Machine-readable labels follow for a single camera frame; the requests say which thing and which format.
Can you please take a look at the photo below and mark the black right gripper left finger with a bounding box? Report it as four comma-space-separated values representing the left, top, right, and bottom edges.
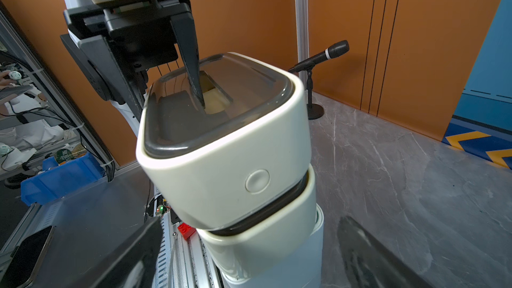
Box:
69, 217, 163, 287

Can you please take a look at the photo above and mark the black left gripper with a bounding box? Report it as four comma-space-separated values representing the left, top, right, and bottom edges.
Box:
60, 0, 205, 120

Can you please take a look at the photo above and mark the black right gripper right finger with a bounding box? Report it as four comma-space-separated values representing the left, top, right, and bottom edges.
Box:
337, 216, 432, 287

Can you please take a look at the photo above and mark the white box grey lid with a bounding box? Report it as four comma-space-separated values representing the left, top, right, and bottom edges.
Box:
222, 206, 324, 288

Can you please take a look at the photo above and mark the cream box brown lid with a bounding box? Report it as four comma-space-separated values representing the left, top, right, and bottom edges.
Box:
136, 53, 311, 231
197, 166, 317, 280

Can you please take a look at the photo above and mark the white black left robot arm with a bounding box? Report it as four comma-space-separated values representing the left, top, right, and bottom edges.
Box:
61, 0, 203, 132

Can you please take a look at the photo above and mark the left circuit board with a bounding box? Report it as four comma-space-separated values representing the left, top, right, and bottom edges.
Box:
143, 195, 171, 222

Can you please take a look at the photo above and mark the black phone outside cell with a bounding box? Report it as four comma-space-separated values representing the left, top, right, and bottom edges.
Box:
1, 225, 56, 288

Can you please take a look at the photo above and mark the blue plastic bin outside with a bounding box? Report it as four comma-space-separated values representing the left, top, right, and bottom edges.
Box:
21, 153, 104, 206

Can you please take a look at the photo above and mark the black microphone on stand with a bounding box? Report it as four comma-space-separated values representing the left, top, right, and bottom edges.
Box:
287, 39, 351, 121

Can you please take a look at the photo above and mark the red block on rail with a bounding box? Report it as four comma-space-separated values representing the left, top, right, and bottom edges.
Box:
177, 223, 196, 241

